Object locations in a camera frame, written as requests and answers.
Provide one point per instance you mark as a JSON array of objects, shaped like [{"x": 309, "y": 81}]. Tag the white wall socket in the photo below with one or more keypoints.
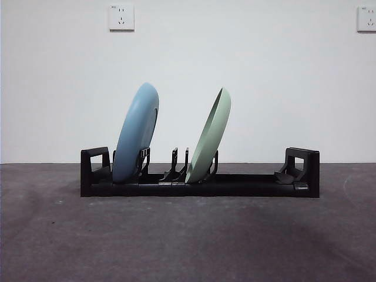
[
  {"x": 367, "y": 19},
  {"x": 122, "y": 17}
]

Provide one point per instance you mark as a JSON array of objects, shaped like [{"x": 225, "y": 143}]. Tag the green round plate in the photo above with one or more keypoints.
[{"x": 211, "y": 141}]

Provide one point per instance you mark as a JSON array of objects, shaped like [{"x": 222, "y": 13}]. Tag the black plastic plate rack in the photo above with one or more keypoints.
[{"x": 235, "y": 188}]

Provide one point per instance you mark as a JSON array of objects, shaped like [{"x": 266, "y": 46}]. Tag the blue round plate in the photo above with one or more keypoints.
[{"x": 135, "y": 132}]

